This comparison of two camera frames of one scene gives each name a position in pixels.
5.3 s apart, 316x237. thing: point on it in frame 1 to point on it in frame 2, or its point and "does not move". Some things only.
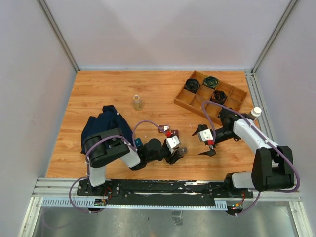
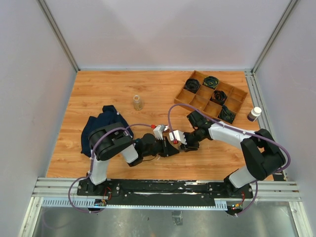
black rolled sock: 191,84 does not move
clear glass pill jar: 138,104 does not move
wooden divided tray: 200,89 does not move
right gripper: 212,151 to 188,146
